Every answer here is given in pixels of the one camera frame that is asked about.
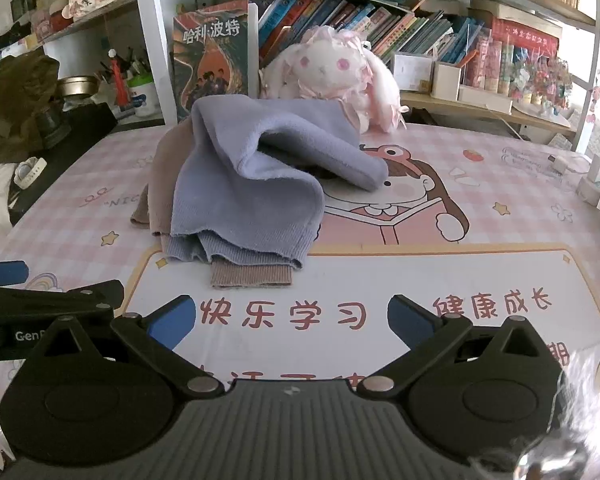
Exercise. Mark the large illustrated book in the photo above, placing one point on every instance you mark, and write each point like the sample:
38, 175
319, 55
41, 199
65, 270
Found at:
210, 60

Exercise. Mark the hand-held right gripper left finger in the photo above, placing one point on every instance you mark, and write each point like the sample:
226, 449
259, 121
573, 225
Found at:
172, 321

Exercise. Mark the olive green cloth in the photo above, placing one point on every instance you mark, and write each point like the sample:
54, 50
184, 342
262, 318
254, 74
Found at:
10, 100

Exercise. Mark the black bag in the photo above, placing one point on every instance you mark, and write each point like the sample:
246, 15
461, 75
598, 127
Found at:
75, 145

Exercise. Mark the row of colourful packets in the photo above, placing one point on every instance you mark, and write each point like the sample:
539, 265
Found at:
520, 60

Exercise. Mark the white charger plug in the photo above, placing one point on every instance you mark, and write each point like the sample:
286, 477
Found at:
559, 165

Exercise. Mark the white cube box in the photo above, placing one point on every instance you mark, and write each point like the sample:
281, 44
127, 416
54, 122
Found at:
446, 81

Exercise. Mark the long white box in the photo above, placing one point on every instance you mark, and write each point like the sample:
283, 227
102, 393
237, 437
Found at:
485, 99

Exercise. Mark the blue and brown knit sweater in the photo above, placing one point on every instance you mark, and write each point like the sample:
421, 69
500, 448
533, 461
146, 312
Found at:
240, 185

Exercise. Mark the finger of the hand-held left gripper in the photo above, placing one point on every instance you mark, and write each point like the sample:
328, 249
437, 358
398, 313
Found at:
55, 302
2, 272

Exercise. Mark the white wristwatch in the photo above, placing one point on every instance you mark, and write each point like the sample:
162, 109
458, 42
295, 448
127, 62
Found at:
30, 172

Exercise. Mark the row of shelf books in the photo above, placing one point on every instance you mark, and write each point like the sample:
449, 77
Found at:
330, 15

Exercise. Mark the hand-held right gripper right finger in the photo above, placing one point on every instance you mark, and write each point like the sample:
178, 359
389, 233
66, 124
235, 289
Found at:
410, 321

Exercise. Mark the red bottle with white cap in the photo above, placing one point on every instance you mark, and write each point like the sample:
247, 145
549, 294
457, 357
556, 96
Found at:
117, 75

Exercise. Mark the clear plastic wrap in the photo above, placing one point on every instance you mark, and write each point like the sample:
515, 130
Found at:
587, 410

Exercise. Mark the white pen cup green lid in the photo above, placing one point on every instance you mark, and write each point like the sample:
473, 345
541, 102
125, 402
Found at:
142, 97

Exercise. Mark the round metal tin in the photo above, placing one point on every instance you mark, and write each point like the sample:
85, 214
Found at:
77, 87

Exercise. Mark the white card box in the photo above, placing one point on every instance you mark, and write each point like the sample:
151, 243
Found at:
411, 72

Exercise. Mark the white wooden bookshelf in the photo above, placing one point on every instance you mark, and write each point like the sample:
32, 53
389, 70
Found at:
147, 35

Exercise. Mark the pink white bunny plush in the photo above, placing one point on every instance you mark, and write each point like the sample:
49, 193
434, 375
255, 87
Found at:
325, 67

